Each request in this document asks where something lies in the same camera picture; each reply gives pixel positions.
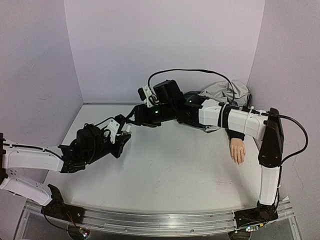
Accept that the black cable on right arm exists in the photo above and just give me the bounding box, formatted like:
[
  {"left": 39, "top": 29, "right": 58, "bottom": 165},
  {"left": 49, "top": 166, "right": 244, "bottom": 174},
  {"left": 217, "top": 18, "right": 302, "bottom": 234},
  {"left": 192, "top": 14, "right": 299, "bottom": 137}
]
[{"left": 147, "top": 69, "right": 310, "bottom": 166}]

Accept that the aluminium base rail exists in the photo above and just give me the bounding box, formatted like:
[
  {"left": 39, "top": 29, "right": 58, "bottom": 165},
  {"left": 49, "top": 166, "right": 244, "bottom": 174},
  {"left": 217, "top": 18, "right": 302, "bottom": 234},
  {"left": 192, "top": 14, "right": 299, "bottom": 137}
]
[{"left": 25, "top": 200, "right": 301, "bottom": 239}]

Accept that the grey crumpled cloth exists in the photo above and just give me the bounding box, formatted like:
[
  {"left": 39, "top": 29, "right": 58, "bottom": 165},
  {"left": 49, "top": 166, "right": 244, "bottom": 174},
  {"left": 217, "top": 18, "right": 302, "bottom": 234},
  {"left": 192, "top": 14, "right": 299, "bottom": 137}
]
[{"left": 199, "top": 80, "right": 251, "bottom": 107}]

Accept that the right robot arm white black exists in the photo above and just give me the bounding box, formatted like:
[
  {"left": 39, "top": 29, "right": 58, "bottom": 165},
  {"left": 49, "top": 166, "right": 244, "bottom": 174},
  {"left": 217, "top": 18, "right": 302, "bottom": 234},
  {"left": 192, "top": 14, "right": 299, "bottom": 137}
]
[{"left": 125, "top": 80, "right": 284, "bottom": 228}]

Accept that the small nail polish bottle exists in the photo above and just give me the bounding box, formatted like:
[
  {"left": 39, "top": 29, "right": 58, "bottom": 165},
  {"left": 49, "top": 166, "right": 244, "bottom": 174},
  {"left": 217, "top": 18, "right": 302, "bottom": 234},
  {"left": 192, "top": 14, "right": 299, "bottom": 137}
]
[{"left": 121, "top": 130, "right": 132, "bottom": 138}]

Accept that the mannequin hand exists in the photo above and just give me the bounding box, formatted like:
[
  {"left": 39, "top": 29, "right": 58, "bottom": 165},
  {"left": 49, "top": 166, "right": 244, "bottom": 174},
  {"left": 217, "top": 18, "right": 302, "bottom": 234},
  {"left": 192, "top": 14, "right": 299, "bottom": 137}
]
[{"left": 229, "top": 138, "right": 246, "bottom": 165}]

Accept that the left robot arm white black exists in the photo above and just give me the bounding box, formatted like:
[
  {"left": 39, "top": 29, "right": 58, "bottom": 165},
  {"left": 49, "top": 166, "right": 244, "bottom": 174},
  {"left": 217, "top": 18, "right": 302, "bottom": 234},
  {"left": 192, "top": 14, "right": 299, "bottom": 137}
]
[{"left": 0, "top": 120, "right": 131, "bottom": 219}]

